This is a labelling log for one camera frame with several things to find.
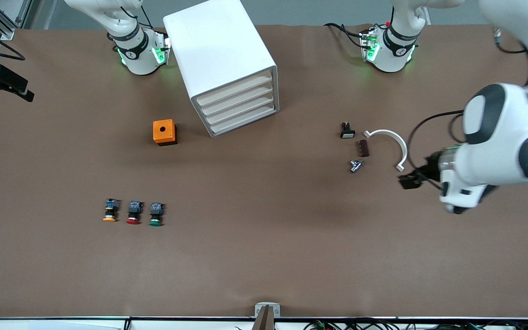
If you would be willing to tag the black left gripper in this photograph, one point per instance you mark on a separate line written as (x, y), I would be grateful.
(429, 167)

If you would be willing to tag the yellow push button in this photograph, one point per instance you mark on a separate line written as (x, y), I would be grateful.
(110, 211)

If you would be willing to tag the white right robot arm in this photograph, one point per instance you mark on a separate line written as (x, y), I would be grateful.
(135, 50)

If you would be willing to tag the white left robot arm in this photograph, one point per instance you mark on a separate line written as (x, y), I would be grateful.
(502, 137)

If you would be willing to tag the red push button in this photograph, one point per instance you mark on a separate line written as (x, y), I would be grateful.
(134, 213)

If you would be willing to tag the green push button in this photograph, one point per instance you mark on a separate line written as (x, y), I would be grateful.
(156, 214)

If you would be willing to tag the brown terminal block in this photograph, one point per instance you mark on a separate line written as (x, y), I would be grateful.
(364, 148)

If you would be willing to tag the white curved plastic bracket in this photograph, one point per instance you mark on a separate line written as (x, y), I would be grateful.
(399, 140)

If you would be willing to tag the silver metal key switch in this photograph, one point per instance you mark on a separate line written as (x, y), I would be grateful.
(355, 166)

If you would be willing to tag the aluminium frame profile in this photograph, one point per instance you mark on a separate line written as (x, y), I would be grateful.
(2, 20)

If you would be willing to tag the black white rectangular switch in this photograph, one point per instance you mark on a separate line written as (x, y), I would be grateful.
(347, 131)

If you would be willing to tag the orange button enclosure box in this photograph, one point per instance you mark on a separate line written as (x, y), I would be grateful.
(164, 131)

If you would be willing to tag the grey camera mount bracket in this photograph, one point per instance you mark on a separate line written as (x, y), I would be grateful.
(267, 310)

